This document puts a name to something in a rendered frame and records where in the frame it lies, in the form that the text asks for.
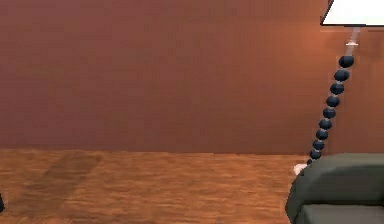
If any beaded floor lamp white shade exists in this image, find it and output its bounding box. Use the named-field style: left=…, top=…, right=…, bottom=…
left=293, top=0, right=384, bottom=176

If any dark green armchair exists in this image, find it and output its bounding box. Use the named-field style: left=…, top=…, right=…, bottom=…
left=285, top=152, right=384, bottom=224

